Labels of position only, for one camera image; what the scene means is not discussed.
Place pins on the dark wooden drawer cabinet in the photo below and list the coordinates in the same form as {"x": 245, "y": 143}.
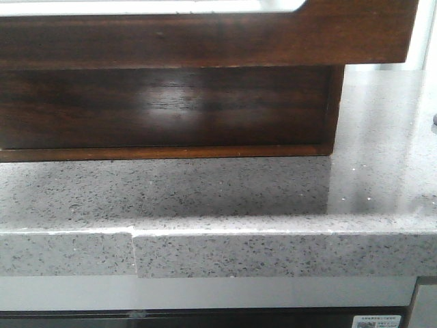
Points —
{"x": 336, "y": 102}

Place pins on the wooden drawer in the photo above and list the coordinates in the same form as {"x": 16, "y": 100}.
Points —
{"x": 170, "y": 109}
{"x": 39, "y": 35}

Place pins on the black appliance under counter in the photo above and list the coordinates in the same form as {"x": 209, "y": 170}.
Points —
{"x": 230, "y": 317}

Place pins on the white QR code sticker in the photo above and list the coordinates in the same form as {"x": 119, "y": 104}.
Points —
{"x": 377, "y": 321}

